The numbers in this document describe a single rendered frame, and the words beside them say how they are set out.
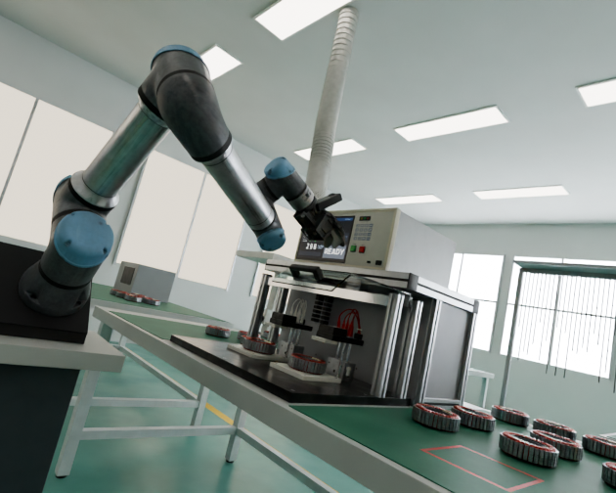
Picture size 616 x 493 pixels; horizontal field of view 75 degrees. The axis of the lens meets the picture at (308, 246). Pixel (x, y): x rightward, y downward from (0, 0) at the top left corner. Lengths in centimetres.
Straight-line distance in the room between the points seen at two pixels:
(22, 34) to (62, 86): 62
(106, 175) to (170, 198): 504
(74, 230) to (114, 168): 16
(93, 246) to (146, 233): 493
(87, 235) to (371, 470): 74
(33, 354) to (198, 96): 63
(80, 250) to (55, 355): 23
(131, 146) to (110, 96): 506
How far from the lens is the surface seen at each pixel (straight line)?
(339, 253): 138
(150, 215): 594
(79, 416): 221
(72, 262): 101
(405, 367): 122
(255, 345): 134
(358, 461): 76
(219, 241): 639
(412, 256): 136
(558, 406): 752
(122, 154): 100
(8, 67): 588
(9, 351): 103
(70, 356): 105
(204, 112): 82
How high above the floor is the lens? 95
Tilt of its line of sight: 9 degrees up
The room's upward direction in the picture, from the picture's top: 13 degrees clockwise
